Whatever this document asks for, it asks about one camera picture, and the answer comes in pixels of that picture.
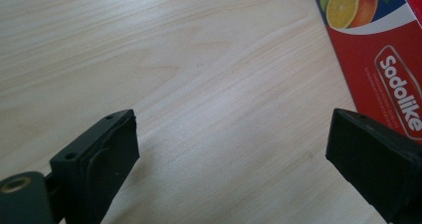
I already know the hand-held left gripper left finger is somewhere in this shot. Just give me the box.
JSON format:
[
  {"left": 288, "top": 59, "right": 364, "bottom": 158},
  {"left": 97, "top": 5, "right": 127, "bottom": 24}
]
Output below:
[{"left": 49, "top": 109, "right": 140, "bottom": 224}]

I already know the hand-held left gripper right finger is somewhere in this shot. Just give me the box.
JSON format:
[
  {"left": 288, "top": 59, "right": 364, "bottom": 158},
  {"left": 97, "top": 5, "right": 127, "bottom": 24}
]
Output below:
[{"left": 324, "top": 108, "right": 422, "bottom": 224}]

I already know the red box with fruit print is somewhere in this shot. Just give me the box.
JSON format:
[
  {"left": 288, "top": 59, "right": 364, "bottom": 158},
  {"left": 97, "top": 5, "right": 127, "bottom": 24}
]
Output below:
[{"left": 310, "top": 0, "right": 422, "bottom": 142}]

